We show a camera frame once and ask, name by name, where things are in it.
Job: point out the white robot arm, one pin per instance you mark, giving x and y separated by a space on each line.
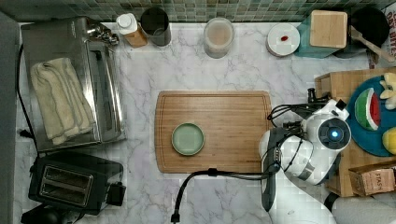
312 155

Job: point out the green ceramic bowl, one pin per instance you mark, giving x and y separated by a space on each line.
188 139

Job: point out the wooden cutting board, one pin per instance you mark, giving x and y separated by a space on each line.
233 123

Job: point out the clear jar with cereal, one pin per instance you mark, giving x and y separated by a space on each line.
218 37

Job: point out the dark grey cup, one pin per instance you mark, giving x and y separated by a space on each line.
155 24

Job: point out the white lidded pink bowl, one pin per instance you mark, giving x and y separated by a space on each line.
283 39

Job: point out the white cap wooden bottle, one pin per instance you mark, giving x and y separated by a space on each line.
130 28

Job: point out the stainless steel toaster oven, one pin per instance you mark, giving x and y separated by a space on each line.
90 47

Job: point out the black two-slot toaster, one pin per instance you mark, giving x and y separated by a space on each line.
78 182

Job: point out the folded beige towel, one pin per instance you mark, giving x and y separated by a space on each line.
64 108

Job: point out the teal canister with wooden lid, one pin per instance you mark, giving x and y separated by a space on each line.
322 33

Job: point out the black paper towel holder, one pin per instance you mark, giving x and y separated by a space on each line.
330 200

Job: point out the watermelon slice toy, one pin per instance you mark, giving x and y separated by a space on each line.
367 110

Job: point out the blue plate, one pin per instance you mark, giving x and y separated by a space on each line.
370 141

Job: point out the wooden spoon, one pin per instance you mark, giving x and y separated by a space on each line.
355 34

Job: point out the white paper towel roll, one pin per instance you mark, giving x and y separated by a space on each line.
376 209

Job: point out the stash tea box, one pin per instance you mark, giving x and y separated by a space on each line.
372 179

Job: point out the yellow lemon toy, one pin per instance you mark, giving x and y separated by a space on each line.
389 140

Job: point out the banana toy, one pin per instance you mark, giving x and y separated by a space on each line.
389 92

